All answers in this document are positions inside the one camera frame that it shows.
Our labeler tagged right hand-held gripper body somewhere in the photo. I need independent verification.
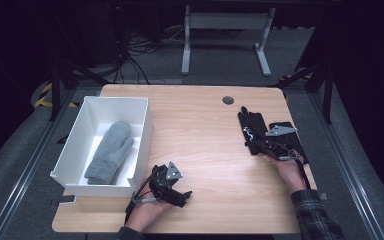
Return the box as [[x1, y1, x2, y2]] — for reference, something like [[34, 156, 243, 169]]
[[264, 124, 303, 161]]

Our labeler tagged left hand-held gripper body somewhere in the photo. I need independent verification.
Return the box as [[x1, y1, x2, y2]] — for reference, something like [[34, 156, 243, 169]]
[[130, 161, 184, 204]]

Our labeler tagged black glove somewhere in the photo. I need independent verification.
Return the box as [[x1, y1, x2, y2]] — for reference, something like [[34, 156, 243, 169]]
[[268, 121, 310, 165], [237, 106, 275, 156]]

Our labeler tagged grey knit mitten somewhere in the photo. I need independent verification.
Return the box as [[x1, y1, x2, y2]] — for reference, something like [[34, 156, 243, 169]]
[[83, 120, 135, 186]]

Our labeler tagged white rectangular box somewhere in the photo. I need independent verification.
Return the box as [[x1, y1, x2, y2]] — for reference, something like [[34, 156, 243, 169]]
[[49, 96, 154, 198]]

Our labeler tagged person's right hand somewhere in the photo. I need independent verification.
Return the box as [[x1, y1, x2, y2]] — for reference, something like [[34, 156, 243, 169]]
[[268, 155, 308, 195]]

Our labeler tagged person's left hand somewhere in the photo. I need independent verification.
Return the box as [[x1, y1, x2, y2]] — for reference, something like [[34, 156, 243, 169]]
[[125, 191, 175, 234]]

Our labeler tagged black metal stand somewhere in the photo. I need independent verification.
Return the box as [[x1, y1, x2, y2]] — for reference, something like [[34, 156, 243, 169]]
[[269, 61, 335, 125], [48, 57, 112, 122]]

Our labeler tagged yellow black hazard tape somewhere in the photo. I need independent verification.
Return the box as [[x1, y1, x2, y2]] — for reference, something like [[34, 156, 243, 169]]
[[33, 82, 80, 109]]

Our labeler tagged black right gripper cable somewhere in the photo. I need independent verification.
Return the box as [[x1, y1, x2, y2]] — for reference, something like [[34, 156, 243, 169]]
[[295, 159, 313, 192]]

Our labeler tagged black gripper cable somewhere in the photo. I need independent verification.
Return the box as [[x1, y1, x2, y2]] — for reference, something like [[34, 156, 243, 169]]
[[295, 159, 313, 192], [123, 168, 161, 224]]

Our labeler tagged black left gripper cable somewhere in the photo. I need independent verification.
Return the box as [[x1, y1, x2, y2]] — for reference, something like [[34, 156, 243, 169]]
[[123, 168, 161, 224]]

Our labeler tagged grey metal rail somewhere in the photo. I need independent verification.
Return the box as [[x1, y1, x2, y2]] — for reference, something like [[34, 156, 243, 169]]
[[0, 89, 78, 240], [307, 92, 384, 240]]

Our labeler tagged white metal desk frame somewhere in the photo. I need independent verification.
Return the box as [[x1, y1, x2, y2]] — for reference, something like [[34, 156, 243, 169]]
[[180, 4, 277, 78]]

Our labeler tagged tangle of black cables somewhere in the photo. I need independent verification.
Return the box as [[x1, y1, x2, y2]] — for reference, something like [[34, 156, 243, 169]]
[[108, 3, 188, 85]]

